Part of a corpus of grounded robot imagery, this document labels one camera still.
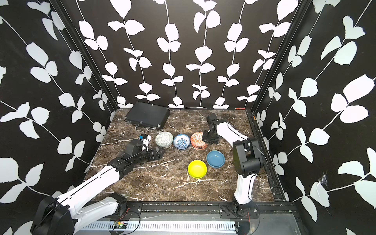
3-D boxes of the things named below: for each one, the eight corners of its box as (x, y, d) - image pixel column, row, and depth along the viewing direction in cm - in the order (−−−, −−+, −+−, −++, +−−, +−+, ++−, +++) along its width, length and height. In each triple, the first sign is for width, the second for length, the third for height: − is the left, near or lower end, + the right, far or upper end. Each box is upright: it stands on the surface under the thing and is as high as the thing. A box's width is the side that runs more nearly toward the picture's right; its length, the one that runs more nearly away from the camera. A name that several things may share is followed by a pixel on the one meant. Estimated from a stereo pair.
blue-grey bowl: (207, 168, 91) (207, 165, 87) (206, 153, 98) (206, 150, 94) (224, 168, 91) (226, 165, 87) (222, 153, 98) (223, 150, 94)
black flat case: (125, 124, 113) (122, 119, 108) (138, 106, 126) (136, 101, 121) (160, 132, 108) (159, 127, 104) (170, 112, 122) (169, 107, 117)
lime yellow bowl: (187, 179, 86) (187, 176, 83) (188, 163, 93) (187, 159, 89) (206, 179, 86) (207, 176, 83) (205, 163, 93) (206, 159, 89)
